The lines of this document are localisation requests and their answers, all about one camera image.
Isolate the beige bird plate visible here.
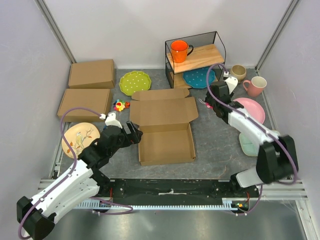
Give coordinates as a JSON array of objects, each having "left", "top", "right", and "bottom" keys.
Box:
[{"left": 64, "top": 122, "right": 100, "bottom": 157}]

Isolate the mint rectangular plate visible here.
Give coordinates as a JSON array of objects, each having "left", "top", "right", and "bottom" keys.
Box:
[{"left": 239, "top": 130, "right": 274, "bottom": 157}]

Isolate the pink flower toy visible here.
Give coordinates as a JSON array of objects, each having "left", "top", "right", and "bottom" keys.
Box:
[{"left": 198, "top": 98, "right": 213, "bottom": 109}]

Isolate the closed cardboard box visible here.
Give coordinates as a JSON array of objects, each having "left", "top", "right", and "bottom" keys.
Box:
[
  {"left": 57, "top": 88, "right": 113, "bottom": 123},
  {"left": 68, "top": 59, "right": 116, "bottom": 89}
]

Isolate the large cardboard box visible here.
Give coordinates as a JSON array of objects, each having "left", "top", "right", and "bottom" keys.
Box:
[{"left": 129, "top": 88, "right": 199, "bottom": 166}]

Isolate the beige ceramic mug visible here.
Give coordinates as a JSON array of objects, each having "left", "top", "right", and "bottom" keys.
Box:
[{"left": 230, "top": 64, "right": 247, "bottom": 83}]

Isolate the grey cable duct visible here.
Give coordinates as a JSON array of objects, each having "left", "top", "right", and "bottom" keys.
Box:
[{"left": 74, "top": 198, "right": 238, "bottom": 211}]

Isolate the blue dotted plate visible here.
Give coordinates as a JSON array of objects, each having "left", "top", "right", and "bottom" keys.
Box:
[{"left": 182, "top": 67, "right": 209, "bottom": 89}]

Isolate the green dotted plate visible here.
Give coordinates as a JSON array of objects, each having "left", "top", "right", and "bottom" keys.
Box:
[{"left": 119, "top": 70, "right": 152, "bottom": 96}]

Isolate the pink round plate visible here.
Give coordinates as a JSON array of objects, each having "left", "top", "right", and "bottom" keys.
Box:
[{"left": 234, "top": 97, "right": 266, "bottom": 124}]

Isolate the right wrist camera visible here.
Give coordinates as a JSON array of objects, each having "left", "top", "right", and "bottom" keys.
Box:
[{"left": 223, "top": 71, "right": 239, "bottom": 95}]

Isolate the black wire wooden shelf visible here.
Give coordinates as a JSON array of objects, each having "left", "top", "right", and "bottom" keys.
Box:
[{"left": 164, "top": 31, "right": 227, "bottom": 89}]

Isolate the closed cardboard box rear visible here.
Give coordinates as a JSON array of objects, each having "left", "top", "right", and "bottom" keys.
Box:
[{"left": 68, "top": 59, "right": 116, "bottom": 89}]

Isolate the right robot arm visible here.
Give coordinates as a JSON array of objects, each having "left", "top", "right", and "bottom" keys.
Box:
[{"left": 205, "top": 78, "right": 299, "bottom": 197}]

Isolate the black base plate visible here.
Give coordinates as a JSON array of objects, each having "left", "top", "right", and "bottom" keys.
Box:
[{"left": 96, "top": 178, "right": 259, "bottom": 207}]

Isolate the closed cardboard box front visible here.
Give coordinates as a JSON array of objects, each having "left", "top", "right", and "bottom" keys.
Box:
[{"left": 57, "top": 88, "right": 113, "bottom": 123}]

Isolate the orange mug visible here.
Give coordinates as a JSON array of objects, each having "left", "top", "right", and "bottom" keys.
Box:
[{"left": 170, "top": 40, "right": 194, "bottom": 63}]

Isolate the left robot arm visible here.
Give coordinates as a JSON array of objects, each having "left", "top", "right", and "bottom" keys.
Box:
[{"left": 16, "top": 121, "right": 143, "bottom": 240}]

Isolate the pink mug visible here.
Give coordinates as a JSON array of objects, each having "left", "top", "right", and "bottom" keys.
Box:
[{"left": 242, "top": 76, "right": 267, "bottom": 97}]

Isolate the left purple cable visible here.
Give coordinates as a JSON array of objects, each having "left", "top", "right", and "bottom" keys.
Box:
[{"left": 17, "top": 106, "right": 106, "bottom": 238}]

